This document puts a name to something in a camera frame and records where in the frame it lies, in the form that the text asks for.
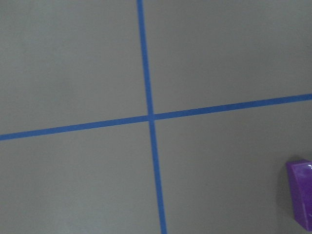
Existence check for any purple trapezoid block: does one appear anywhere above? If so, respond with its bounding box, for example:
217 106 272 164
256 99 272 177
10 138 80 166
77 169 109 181
286 159 312 232

